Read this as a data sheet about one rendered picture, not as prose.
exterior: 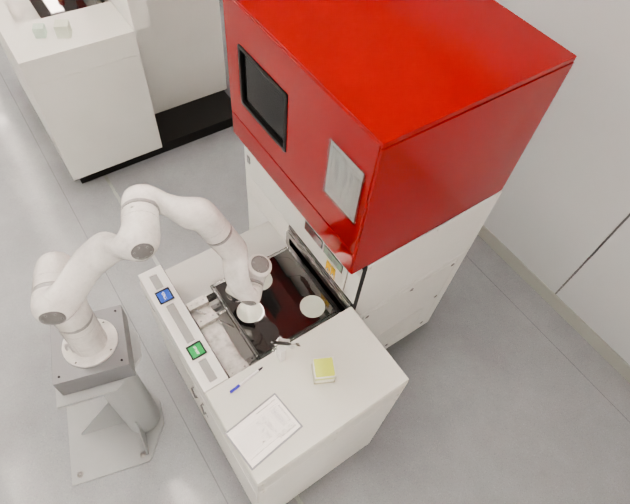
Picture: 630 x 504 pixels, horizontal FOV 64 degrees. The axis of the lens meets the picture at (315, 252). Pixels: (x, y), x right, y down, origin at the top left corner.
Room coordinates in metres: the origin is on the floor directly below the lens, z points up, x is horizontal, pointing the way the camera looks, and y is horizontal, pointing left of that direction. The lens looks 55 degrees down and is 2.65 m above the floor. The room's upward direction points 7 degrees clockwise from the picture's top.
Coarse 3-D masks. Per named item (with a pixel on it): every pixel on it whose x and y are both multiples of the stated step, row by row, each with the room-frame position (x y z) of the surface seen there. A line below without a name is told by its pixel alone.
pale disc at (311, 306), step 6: (306, 300) 0.97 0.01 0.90; (312, 300) 0.98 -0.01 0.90; (318, 300) 0.98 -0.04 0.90; (300, 306) 0.94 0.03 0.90; (306, 306) 0.95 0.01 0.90; (312, 306) 0.95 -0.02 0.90; (318, 306) 0.95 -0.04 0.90; (324, 306) 0.96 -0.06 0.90; (306, 312) 0.92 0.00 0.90; (312, 312) 0.92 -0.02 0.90; (318, 312) 0.93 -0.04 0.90
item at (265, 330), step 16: (288, 256) 1.17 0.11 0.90; (272, 272) 1.08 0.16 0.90; (288, 272) 1.09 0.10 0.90; (304, 272) 1.10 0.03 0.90; (224, 288) 0.98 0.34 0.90; (272, 288) 1.01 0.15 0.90; (288, 288) 1.02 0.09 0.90; (304, 288) 1.03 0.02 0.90; (272, 304) 0.94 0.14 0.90; (288, 304) 0.94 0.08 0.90; (240, 320) 0.85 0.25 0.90; (272, 320) 0.87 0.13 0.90; (288, 320) 0.88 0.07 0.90; (304, 320) 0.88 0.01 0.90; (256, 336) 0.79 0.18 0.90; (272, 336) 0.80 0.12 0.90; (288, 336) 0.81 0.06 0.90
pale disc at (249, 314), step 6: (240, 306) 0.91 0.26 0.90; (246, 306) 0.91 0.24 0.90; (252, 306) 0.92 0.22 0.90; (258, 306) 0.92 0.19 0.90; (240, 312) 0.88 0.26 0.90; (246, 312) 0.89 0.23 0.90; (252, 312) 0.89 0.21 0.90; (258, 312) 0.89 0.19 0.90; (240, 318) 0.86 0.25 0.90; (246, 318) 0.86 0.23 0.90; (252, 318) 0.86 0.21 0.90; (258, 318) 0.87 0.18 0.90
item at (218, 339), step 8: (208, 312) 0.88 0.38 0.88; (208, 328) 0.81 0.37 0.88; (216, 328) 0.81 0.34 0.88; (208, 336) 0.78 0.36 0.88; (216, 336) 0.78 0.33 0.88; (224, 336) 0.78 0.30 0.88; (216, 344) 0.75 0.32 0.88; (224, 344) 0.75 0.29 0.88; (232, 344) 0.76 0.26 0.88; (216, 352) 0.72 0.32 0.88; (224, 352) 0.72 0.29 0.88; (232, 352) 0.72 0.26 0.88; (224, 360) 0.69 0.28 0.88; (232, 360) 0.69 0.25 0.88; (240, 360) 0.70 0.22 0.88; (224, 368) 0.66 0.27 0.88
